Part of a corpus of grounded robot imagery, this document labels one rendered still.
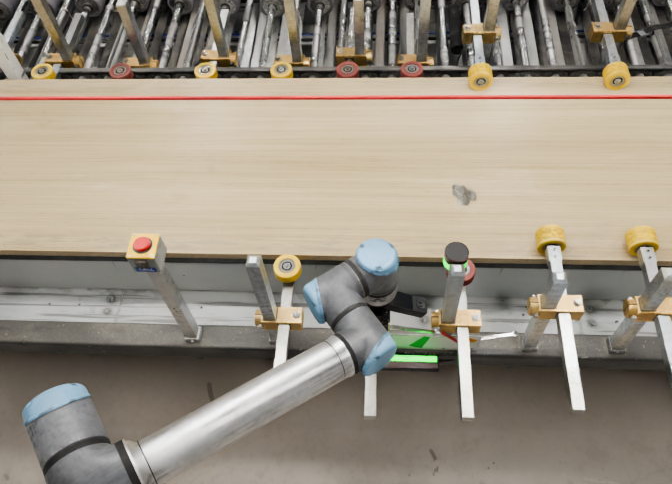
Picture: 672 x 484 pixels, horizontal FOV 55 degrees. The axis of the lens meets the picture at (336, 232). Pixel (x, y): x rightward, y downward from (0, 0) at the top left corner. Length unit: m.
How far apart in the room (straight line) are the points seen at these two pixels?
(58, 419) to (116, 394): 1.62
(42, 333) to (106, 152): 0.62
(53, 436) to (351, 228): 1.05
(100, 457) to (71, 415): 0.10
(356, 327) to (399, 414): 1.36
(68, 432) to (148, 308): 1.06
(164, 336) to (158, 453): 0.92
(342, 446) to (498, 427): 0.60
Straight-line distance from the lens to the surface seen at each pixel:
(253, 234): 1.95
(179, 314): 1.89
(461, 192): 2.01
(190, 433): 1.20
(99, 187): 2.21
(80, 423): 1.24
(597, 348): 2.06
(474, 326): 1.83
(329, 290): 1.34
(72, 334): 2.19
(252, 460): 2.62
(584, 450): 2.70
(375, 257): 1.36
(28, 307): 2.41
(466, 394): 1.75
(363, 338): 1.28
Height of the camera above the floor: 2.50
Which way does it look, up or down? 56 degrees down
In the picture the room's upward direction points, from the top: 6 degrees counter-clockwise
